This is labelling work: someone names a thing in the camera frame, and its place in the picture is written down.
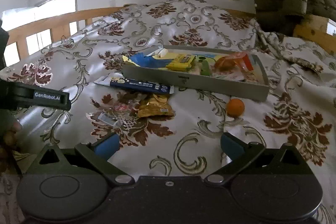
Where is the orange candy bag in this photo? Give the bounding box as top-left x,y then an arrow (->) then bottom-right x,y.
214,52 -> 254,72

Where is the grey tray box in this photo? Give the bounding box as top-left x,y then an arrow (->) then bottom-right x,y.
122,46 -> 270,101

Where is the green white snack packet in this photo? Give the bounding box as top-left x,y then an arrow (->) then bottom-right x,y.
211,67 -> 245,81

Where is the gold foil snack wrapper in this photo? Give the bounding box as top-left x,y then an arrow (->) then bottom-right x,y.
137,94 -> 175,118

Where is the small orange tangerine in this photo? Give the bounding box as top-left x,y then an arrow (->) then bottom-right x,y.
226,98 -> 245,118

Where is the wooden bed rail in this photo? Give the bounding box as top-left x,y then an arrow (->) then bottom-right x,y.
1,5 -> 335,60

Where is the person's left hand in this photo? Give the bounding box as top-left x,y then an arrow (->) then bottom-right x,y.
1,110 -> 22,177

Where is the yellow snack bar packet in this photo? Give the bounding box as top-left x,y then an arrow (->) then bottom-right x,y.
166,54 -> 195,72

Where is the window with frame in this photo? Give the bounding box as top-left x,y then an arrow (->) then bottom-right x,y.
1,0 -> 77,54

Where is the green sausage stick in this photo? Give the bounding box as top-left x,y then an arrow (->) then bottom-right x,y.
199,59 -> 211,76

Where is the navy blue snack bar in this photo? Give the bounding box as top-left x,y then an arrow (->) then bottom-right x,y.
94,76 -> 174,94

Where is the clear dark snack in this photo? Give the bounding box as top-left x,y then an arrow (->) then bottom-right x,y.
86,102 -> 140,131

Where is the floral patterned bedspread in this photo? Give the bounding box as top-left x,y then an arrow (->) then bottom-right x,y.
1,0 -> 335,223

